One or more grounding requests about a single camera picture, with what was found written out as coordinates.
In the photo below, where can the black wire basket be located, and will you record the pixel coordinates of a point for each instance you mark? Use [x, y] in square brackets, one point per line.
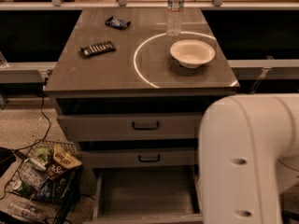
[59, 191]

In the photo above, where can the grey drawer cabinet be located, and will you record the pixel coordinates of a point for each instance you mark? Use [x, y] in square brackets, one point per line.
[140, 76]

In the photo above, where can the blue snack bar wrapper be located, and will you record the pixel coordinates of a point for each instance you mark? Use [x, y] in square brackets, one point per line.
[117, 23]

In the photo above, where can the yellow chip bag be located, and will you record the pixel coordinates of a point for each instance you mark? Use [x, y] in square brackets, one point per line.
[64, 158]

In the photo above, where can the clear plastic water bottle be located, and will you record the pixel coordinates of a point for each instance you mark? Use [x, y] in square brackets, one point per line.
[174, 17]

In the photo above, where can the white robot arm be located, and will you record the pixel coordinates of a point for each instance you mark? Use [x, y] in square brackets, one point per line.
[241, 138]

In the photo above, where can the green can in basket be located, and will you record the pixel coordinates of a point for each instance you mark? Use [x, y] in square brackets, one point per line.
[24, 189]

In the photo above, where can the dark chocolate bar wrapper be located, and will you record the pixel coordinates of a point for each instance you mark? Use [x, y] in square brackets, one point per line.
[97, 49]

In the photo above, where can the plastic bottle on floor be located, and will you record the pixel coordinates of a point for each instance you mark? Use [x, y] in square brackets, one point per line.
[27, 211]

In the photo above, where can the dark red snack bag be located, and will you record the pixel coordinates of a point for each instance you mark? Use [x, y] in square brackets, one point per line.
[54, 171]

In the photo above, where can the white paper bowl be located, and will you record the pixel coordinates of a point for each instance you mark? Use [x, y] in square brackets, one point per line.
[192, 53]

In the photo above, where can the green snack bag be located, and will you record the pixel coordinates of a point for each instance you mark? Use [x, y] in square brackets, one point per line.
[44, 155]

